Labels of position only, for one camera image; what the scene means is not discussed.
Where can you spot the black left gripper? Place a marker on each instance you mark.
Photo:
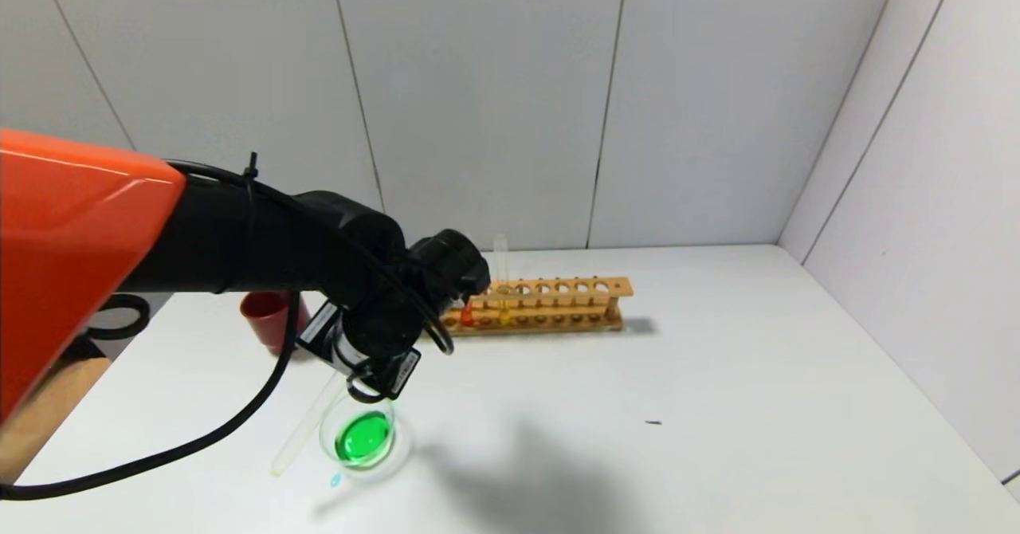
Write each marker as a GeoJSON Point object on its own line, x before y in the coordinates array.
{"type": "Point", "coordinates": [404, 371]}

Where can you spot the deep yellow pigment test tube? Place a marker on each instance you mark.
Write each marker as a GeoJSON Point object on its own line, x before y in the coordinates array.
{"type": "Point", "coordinates": [307, 426]}

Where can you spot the red pigment test tube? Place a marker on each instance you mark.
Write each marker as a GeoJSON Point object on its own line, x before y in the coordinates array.
{"type": "Point", "coordinates": [467, 315]}

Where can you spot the pale yellow pigment test tube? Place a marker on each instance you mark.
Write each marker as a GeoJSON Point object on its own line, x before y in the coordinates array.
{"type": "Point", "coordinates": [504, 314]}

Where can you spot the wooden test tube rack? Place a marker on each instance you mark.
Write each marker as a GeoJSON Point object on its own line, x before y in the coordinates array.
{"type": "Point", "coordinates": [623, 286]}

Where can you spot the clear glass dish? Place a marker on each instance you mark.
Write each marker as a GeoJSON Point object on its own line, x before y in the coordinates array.
{"type": "Point", "coordinates": [368, 438]}

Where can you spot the dark red cup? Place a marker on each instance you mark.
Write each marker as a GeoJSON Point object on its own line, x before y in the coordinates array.
{"type": "Point", "coordinates": [267, 319]}

